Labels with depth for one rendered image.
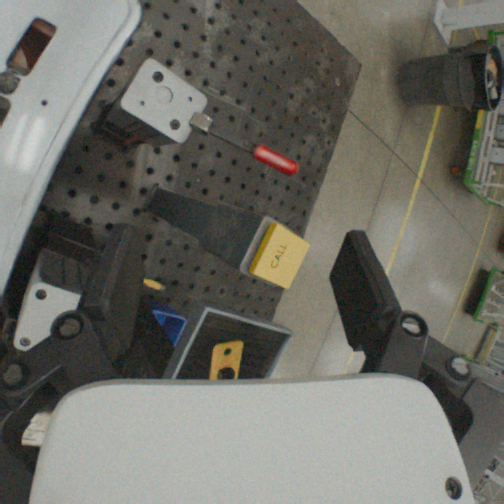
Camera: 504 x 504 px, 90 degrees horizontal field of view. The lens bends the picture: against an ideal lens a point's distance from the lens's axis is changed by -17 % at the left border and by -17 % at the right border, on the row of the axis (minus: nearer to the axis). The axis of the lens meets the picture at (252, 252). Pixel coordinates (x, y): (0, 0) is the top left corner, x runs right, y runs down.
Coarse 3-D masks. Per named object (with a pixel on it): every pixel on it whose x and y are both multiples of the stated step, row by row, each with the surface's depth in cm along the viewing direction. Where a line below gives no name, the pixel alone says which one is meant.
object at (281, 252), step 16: (272, 224) 32; (272, 240) 32; (288, 240) 33; (304, 240) 35; (256, 256) 32; (272, 256) 33; (288, 256) 34; (256, 272) 32; (272, 272) 33; (288, 272) 35
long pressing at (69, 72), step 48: (0, 0) 22; (48, 0) 25; (96, 0) 28; (0, 48) 24; (48, 48) 27; (96, 48) 30; (48, 96) 29; (0, 144) 27; (48, 144) 30; (0, 192) 29; (0, 240) 30; (0, 288) 31
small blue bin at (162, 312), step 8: (152, 304) 71; (160, 304) 74; (160, 312) 68; (168, 312) 71; (176, 312) 74; (160, 320) 78; (168, 320) 78; (176, 320) 75; (184, 320) 72; (168, 328) 76; (176, 328) 74; (168, 336) 75; (176, 336) 73
